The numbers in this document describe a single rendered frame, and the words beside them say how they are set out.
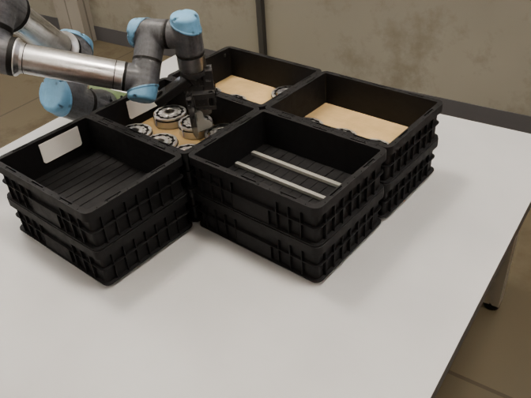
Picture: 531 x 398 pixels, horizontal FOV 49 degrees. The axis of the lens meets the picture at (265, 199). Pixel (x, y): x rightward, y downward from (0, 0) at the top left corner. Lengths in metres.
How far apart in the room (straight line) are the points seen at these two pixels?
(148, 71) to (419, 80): 2.27
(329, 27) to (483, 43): 0.92
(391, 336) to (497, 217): 0.52
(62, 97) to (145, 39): 0.44
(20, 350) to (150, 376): 0.31
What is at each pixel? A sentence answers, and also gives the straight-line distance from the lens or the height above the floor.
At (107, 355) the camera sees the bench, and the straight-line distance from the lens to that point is 1.33.
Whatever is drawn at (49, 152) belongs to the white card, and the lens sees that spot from 1.70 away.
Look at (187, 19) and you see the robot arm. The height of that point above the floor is 1.20.
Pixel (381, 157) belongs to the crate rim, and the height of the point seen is 0.93.
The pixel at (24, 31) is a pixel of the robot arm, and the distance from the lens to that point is 1.75.
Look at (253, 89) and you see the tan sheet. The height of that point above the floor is 0.83.
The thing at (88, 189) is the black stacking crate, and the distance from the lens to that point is 1.60.
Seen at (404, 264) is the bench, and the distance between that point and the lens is 1.46.
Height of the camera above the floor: 1.67
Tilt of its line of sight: 36 degrees down
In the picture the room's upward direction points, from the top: 4 degrees counter-clockwise
